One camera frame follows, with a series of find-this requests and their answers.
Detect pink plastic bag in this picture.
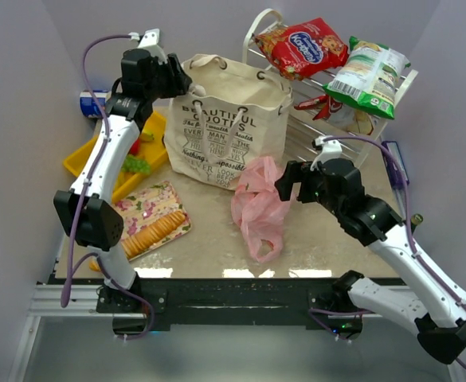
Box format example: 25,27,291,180
231,156,296,263

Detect beige canvas tote bag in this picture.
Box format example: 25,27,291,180
164,54,293,190

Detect green chips bag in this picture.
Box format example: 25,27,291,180
323,36,411,120

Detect red cookie snack bag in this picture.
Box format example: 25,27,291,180
253,18,349,80

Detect red white snack packet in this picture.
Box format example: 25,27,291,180
294,95,374,135

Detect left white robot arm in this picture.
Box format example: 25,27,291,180
53,49,192,290

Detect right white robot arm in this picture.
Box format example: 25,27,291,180
275,158,466,364

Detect purple box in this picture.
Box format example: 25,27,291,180
381,140,409,189

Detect white metal rack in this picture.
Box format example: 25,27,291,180
241,8,418,166

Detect blue white tissue roll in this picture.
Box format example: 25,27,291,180
79,91,111,119

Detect yellow toy banana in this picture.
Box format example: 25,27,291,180
139,130,155,142

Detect red toy apple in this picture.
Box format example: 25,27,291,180
128,139,140,156

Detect green glass bottle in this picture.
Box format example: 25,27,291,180
410,213,424,233

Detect green toy grapes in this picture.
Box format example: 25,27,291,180
122,154,151,175

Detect floral rectangular plate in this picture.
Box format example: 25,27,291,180
115,181,192,258

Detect row of round crackers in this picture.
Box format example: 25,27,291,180
120,210,187,262

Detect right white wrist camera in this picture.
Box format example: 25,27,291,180
311,135,343,171

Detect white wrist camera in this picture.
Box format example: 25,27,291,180
311,135,343,171
128,29,167,64

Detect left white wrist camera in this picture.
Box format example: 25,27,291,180
128,29,167,64

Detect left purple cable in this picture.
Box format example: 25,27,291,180
60,33,156,340

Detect black base frame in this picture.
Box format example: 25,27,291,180
47,276,409,339

